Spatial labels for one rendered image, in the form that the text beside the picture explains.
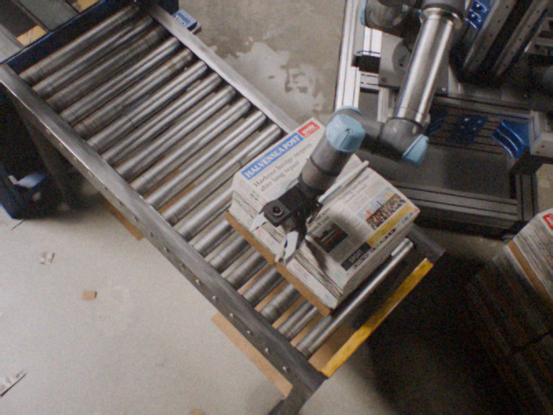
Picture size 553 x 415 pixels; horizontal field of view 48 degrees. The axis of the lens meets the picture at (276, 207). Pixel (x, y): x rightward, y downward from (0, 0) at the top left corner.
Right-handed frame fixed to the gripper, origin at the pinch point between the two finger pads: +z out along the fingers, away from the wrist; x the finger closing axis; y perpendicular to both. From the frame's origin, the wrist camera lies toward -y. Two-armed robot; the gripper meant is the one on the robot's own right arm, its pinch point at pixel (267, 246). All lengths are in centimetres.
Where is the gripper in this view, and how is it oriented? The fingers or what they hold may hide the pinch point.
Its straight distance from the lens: 142.8
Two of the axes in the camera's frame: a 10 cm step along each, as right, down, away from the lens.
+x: -7.1, -6.5, 2.8
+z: -4.5, 7.2, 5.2
